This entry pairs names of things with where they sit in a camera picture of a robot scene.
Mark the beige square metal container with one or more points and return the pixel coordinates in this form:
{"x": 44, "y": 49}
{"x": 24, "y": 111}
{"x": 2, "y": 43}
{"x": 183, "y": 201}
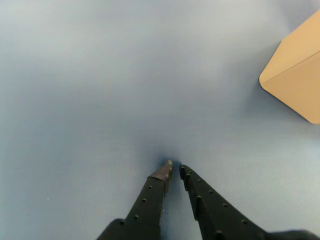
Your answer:
{"x": 297, "y": 80}

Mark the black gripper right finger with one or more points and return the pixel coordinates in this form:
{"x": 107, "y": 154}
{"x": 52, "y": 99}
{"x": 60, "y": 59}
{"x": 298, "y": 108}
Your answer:
{"x": 215, "y": 215}

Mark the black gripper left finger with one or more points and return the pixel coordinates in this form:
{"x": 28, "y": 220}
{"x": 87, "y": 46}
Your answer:
{"x": 147, "y": 207}

